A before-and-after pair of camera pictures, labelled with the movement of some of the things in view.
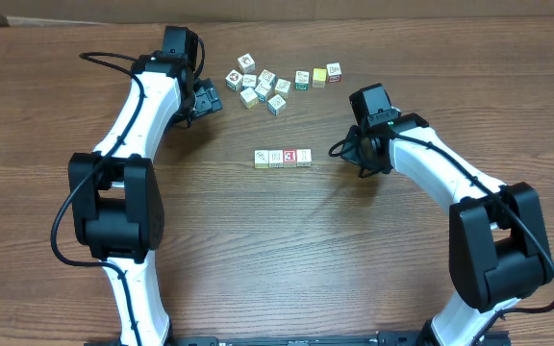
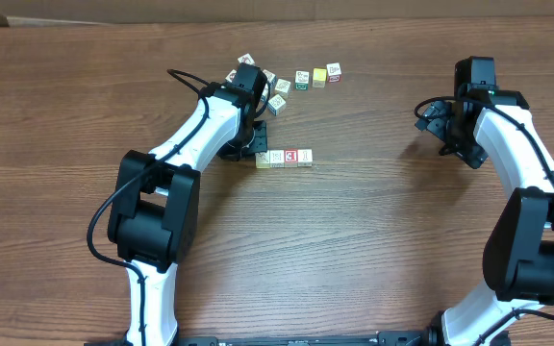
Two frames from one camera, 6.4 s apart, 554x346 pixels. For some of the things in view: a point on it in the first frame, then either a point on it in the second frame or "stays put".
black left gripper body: (206, 96) → (247, 139)
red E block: (303, 158) stays put
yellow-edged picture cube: (261, 159) stays put
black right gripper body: (355, 152) → (440, 117)
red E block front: (289, 159) stays put
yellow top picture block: (275, 159) stays put
